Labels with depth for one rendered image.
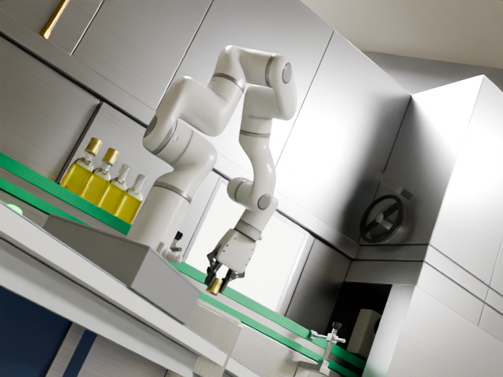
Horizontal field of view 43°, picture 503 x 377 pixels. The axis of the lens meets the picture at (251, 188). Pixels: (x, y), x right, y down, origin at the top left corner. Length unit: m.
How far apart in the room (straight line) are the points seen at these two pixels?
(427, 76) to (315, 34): 1.34
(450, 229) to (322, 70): 0.79
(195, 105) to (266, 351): 0.94
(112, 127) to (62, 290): 0.99
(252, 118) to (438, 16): 2.06
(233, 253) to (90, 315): 0.63
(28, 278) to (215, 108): 0.61
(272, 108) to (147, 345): 0.66
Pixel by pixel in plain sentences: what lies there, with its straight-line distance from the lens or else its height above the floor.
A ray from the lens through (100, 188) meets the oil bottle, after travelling 1.86.
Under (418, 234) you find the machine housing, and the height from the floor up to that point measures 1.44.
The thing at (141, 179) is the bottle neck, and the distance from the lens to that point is 1.93.
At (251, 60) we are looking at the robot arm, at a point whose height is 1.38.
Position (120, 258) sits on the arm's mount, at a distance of 1.25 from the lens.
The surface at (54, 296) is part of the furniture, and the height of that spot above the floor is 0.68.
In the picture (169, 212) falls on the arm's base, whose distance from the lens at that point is 1.38.
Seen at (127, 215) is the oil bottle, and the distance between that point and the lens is 1.89.
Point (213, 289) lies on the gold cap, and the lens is 1.77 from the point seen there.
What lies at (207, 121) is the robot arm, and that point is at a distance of 1.46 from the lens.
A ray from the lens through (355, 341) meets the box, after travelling 2.54.
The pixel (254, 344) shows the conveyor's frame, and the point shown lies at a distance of 2.06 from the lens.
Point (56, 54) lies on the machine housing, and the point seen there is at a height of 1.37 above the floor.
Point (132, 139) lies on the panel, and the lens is 2.07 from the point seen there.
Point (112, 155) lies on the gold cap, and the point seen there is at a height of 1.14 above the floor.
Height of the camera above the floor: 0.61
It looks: 19 degrees up
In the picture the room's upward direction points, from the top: 24 degrees clockwise
